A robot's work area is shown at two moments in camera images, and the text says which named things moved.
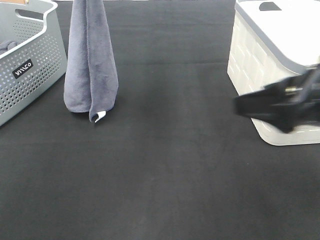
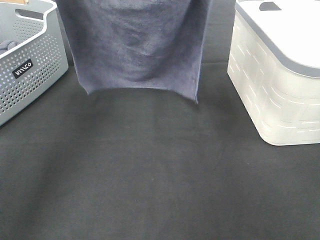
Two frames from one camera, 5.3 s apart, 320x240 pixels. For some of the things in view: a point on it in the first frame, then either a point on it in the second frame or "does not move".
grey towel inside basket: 6,45 does not move
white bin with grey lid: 272,39 does not move
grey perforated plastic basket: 28,70 does not move
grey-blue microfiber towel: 91,80 → 137,43
